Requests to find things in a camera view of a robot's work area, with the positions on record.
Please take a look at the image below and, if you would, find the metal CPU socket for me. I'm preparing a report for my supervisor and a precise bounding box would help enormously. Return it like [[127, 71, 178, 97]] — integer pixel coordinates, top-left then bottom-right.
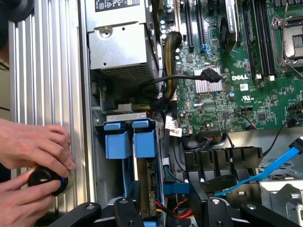
[[272, 15, 303, 71]]

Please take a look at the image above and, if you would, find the white barcode tag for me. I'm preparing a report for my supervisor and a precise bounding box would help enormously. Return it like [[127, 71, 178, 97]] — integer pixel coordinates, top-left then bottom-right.
[[164, 115, 183, 138]]

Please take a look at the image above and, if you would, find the grey metal drive cage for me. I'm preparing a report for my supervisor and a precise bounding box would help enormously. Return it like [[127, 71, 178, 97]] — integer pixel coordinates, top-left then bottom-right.
[[259, 163, 303, 227]]

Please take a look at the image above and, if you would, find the blue plastic latch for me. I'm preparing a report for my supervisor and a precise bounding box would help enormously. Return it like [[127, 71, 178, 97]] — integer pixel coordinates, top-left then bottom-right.
[[163, 182, 191, 194]]

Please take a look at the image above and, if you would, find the silver finned heatsink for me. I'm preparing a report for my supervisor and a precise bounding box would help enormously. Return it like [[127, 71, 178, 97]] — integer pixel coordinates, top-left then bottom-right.
[[194, 66, 223, 94]]

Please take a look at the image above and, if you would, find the open grey PC case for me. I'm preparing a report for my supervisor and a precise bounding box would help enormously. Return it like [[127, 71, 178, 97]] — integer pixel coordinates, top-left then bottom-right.
[[78, 0, 303, 227]]

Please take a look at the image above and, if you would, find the black RAM slot bank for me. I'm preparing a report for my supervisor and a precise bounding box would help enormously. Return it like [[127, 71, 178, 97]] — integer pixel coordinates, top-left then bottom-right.
[[241, 0, 276, 82]]

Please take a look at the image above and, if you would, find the silver power supply unit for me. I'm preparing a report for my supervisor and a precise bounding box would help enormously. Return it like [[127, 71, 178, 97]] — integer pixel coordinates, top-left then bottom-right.
[[85, 0, 161, 85]]

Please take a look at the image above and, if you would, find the person's left hand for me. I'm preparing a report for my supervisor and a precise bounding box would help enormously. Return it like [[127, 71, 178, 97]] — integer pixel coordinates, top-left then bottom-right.
[[0, 118, 77, 178]]

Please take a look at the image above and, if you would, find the black expansion slot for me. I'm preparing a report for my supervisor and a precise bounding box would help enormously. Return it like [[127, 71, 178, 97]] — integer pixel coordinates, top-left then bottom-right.
[[194, 0, 206, 47], [183, 0, 195, 49]]

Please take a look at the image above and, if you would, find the hard drive in blue caddy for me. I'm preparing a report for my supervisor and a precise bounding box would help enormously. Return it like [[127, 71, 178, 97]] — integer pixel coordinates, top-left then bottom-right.
[[93, 112, 166, 213]]

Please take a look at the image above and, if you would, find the black plastic fan shroud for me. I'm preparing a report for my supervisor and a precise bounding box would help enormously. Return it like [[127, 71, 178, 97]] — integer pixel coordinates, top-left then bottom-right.
[[184, 146, 263, 183]]

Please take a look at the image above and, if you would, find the white expansion slot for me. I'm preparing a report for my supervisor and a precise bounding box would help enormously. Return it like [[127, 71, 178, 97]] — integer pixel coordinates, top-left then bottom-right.
[[174, 0, 182, 34]]

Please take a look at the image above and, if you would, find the black round object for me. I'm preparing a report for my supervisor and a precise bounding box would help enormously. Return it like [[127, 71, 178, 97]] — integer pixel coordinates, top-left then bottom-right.
[[0, 0, 36, 49]]

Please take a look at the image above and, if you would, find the thin black wire loop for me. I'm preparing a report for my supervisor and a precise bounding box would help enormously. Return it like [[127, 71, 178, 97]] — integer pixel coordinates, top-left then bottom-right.
[[223, 111, 258, 148]]

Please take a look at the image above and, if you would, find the person's right hand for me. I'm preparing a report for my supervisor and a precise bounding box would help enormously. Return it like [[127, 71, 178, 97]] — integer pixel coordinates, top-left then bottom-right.
[[0, 166, 61, 227]]

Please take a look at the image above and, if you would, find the green Dell motherboard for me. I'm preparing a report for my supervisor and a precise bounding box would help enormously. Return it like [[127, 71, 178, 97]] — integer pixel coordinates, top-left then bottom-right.
[[151, 0, 303, 137]]

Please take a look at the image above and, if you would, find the black flat cable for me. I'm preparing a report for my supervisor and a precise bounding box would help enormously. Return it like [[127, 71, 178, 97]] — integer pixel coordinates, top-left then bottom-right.
[[198, 174, 238, 190]]

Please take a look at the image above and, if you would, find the black cable with angled plug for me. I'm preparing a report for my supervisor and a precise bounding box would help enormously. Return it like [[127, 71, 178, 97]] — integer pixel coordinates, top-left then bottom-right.
[[142, 68, 223, 95]]

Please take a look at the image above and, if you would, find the empty blue disk carrier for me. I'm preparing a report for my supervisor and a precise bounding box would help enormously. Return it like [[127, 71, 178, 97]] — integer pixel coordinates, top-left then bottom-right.
[[103, 120, 133, 199]]

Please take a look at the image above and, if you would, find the black Nvidia graphics card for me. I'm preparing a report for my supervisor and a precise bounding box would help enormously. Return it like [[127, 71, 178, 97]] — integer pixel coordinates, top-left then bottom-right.
[[219, 0, 239, 54]]

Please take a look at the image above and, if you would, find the metal locking lever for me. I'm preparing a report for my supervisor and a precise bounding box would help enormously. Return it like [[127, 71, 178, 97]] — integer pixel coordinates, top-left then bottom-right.
[[281, 2, 289, 69]]

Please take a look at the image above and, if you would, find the black mesh sleeved cable bundle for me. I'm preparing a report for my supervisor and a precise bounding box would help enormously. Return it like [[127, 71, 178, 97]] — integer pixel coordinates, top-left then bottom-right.
[[163, 32, 183, 101]]

